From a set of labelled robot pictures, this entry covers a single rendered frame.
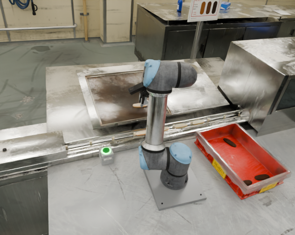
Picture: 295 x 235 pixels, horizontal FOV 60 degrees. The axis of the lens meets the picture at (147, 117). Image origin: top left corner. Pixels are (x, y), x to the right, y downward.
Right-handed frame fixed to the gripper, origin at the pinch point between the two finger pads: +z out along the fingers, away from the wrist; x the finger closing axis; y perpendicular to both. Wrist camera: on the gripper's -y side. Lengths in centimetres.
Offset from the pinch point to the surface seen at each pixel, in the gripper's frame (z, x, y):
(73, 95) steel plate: 17, 29, -45
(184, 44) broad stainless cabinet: 48, 153, 96
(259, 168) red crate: -2, -60, 62
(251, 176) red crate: -2, -65, 53
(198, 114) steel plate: 8.8, -5.5, 45.2
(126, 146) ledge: 1.9, -34.0, -14.7
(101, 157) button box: -3, -43, -30
